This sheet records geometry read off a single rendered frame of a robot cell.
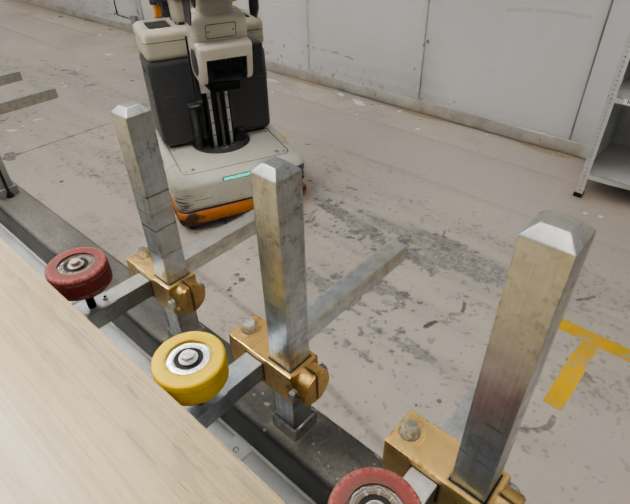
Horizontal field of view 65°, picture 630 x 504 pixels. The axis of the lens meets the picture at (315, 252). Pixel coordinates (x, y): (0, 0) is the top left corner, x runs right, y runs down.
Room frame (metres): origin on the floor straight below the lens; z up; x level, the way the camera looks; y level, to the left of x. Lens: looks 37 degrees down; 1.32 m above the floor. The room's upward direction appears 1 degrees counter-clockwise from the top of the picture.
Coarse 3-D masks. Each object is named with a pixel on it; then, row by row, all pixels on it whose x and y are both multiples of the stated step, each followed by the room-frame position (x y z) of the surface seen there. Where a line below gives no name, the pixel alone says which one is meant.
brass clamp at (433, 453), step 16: (416, 416) 0.32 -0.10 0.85; (432, 432) 0.30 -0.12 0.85; (384, 448) 0.29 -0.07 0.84; (400, 448) 0.28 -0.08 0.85; (416, 448) 0.28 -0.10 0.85; (432, 448) 0.28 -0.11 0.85; (448, 448) 0.28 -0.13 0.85; (384, 464) 0.29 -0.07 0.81; (400, 464) 0.28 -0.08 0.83; (416, 464) 0.26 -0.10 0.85; (432, 464) 0.26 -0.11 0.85; (448, 464) 0.26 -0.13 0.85; (432, 480) 0.25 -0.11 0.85; (448, 480) 0.25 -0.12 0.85; (448, 496) 0.24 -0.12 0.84; (464, 496) 0.23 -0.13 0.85; (496, 496) 0.23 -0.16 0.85; (512, 496) 0.23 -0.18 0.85
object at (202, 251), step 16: (240, 224) 0.73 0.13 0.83; (208, 240) 0.69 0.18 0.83; (224, 240) 0.69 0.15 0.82; (240, 240) 0.72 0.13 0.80; (192, 256) 0.65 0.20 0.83; (208, 256) 0.67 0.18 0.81; (112, 288) 0.57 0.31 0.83; (128, 288) 0.57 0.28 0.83; (144, 288) 0.58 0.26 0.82; (112, 304) 0.54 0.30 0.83; (128, 304) 0.55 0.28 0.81; (96, 320) 0.52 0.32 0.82; (112, 320) 0.53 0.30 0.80
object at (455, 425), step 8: (472, 392) 0.35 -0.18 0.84; (464, 400) 0.34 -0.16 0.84; (464, 408) 0.33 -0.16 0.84; (456, 416) 0.32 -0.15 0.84; (464, 416) 0.32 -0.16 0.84; (448, 424) 0.31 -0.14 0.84; (456, 424) 0.31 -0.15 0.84; (464, 424) 0.31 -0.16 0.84; (448, 432) 0.30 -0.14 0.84; (456, 432) 0.30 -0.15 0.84; (408, 472) 0.26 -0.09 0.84; (416, 472) 0.26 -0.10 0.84; (408, 480) 0.25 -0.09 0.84; (416, 480) 0.25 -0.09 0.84; (424, 480) 0.25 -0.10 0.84; (416, 488) 0.24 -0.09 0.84; (424, 488) 0.24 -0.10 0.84; (432, 488) 0.24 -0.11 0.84; (424, 496) 0.24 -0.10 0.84; (432, 496) 0.24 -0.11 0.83
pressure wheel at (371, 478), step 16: (352, 480) 0.22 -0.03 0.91; (368, 480) 0.22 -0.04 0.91; (384, 480) 0.22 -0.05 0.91; (400, 480) 0.22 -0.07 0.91; (336, 496) 0.21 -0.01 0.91; (352, 496) 0.21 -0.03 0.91; (368, 496) 0.21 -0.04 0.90; (384, 496) 0.21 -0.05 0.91; (400, 496) 0.21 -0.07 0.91; (416, 496) 0.21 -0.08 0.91
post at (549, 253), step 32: (544, 224) 0.25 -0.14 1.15; (576, 224) 0.24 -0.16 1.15; (512, 256) 0.25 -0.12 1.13; (544, 256) 0.24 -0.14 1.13; (576, 256) 0.23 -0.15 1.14; (512, 288) 0.24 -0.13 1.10; (544, 288) 0.23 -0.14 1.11; (512, 320) 0.24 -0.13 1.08; (544, 320) 0.23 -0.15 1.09; (512, 352) 0.24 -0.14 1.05; (544, 352) 0.24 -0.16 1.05; (480, 384) 0.25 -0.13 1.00; (512, 384) 0.23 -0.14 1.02; (480, 416) 0.24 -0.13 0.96; (512, 416) 0.23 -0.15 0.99; (480, 448) 0.24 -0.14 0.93; (480, 480) 0.23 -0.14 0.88
